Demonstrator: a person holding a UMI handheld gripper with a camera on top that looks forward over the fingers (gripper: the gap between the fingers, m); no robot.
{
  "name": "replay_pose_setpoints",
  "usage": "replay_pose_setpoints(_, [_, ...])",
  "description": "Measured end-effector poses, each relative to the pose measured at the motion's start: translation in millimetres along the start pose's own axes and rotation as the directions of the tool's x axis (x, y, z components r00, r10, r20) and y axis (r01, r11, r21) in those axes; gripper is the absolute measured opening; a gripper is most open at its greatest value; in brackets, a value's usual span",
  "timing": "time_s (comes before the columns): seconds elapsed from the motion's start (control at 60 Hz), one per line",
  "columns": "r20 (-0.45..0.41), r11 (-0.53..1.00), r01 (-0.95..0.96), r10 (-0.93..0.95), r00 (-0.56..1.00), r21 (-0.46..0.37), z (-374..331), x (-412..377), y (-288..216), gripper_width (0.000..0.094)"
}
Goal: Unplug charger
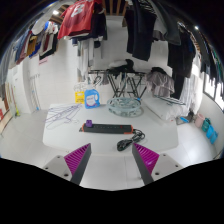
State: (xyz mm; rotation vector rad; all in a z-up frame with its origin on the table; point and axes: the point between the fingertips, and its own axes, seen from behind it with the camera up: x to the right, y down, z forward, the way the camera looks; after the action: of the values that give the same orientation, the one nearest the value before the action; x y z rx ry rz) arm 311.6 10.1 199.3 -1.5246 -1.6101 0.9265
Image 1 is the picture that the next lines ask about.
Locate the purple charger plug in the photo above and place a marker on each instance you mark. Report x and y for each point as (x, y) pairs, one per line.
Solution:
(89, 123)

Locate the blue bag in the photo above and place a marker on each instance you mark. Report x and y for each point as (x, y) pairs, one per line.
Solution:
(211, 134)

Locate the black hanging garment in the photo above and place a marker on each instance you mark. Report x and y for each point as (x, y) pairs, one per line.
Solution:
(140, 26)

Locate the white folded bedding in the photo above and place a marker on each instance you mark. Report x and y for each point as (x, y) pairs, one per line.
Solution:
(165, 110)

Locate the blue detergent bottle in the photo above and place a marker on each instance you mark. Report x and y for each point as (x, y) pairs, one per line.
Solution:
(91, 99)

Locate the red sports jersey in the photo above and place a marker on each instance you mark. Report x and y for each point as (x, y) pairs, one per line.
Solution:
(77, 18)

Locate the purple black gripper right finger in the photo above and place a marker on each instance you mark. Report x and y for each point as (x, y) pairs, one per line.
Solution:
(146, 160)

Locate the teal bag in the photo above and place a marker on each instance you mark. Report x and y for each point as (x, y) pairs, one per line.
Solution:
(206, 124)

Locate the pink bag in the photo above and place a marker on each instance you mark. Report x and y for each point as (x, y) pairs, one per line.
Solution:
(199, 120)

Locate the grey clothes pile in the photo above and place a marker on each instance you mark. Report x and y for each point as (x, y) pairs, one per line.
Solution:
(159, 82)

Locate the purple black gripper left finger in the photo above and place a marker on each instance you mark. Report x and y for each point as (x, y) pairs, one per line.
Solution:
(77, 161)

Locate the black drying rack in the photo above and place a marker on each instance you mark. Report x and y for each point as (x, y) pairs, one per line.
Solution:
(121, 82)

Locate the black power strip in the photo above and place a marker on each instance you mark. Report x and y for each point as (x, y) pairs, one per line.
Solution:
(107, 128)

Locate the yellow detergent box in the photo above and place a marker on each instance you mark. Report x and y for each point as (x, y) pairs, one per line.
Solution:
(79, 97)

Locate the pile of wire hangers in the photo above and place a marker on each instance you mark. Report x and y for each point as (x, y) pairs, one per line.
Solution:
(62, 115)

